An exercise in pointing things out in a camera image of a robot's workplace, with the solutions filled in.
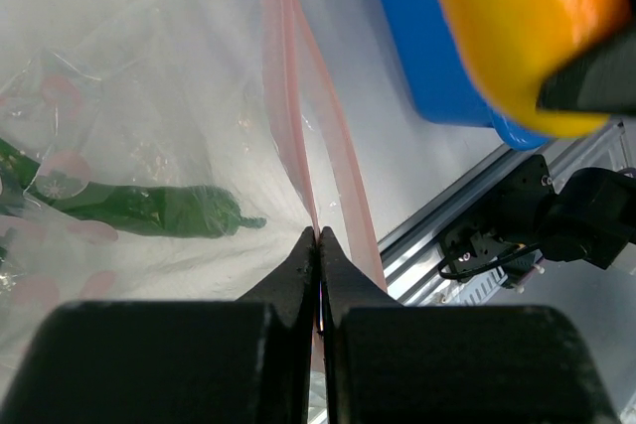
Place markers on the yellow orange mango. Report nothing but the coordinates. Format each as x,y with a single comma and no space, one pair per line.
510,47

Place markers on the clear zip top bag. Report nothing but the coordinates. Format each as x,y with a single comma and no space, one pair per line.
179,93

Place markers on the aluminium mounting rail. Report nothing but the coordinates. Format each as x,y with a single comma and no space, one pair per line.
411,254

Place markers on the blue plastic tray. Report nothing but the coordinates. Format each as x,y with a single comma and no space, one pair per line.
440,87

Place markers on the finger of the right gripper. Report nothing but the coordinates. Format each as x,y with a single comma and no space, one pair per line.
602,80

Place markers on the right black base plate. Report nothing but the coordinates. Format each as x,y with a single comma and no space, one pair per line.
500,227

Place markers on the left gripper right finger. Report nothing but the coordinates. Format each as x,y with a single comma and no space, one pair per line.
389,363

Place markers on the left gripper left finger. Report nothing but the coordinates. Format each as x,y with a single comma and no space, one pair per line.
241,361

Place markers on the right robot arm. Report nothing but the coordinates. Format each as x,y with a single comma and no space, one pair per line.
593,217

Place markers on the green chili pepper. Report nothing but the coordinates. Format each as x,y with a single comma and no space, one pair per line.
187,212

